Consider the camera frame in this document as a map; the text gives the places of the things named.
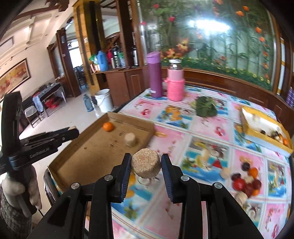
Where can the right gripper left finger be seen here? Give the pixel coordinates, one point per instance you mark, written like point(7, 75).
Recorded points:
point(111, 189)

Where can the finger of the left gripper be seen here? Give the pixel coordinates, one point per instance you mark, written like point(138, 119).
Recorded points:
point(57, 138)
point(35, 139)

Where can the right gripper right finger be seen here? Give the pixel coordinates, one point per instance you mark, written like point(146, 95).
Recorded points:
point(182, 189)

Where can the small orange mandarin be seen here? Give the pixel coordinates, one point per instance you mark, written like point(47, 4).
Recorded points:
point(108, 126)

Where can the round beige rice cake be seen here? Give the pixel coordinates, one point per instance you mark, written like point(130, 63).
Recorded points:
point(146, 163)

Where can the red cherry tomato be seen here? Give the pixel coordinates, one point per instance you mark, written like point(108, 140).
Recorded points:
point(239, 184)

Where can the gloved left hand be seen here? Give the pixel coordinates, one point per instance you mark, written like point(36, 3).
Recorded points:
point(20, 186)

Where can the blue water bottle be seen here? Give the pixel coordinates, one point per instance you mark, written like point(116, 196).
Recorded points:
point(88, 103)

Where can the cardboard tray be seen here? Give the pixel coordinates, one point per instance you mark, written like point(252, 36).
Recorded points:
point(95, 152)

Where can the white plastic bucket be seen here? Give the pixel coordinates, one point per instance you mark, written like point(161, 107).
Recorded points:
point(104, 100)

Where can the dark side table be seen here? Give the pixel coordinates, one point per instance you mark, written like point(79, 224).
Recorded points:
point(54, 90)

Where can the fruit print tablecloth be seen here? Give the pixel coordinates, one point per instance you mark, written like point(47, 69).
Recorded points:
point(209, 150)

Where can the dark plum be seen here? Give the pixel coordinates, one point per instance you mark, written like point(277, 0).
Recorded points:
point(245, 166)

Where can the orange mandarin rear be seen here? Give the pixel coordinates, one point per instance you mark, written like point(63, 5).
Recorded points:
point(253, 171)

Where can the blue kettle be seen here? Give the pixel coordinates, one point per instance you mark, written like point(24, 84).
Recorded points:
point(102, 61)

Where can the green leafy vegetable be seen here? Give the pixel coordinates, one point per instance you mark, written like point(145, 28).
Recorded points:
point(204, 106)

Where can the yellow silver long box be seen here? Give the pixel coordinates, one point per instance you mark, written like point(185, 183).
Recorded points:
point(265, 131)

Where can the purple thermos bottle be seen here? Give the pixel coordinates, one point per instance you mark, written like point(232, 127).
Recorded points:
point(155, 70)

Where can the pink sleeved jar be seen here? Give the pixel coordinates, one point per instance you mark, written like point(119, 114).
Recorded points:
point(175, 80)

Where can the purple spray cans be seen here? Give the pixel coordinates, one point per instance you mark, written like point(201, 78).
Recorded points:
point(290, 98)

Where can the framed wall painting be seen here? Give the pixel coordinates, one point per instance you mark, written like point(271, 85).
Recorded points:
point(14, 77)

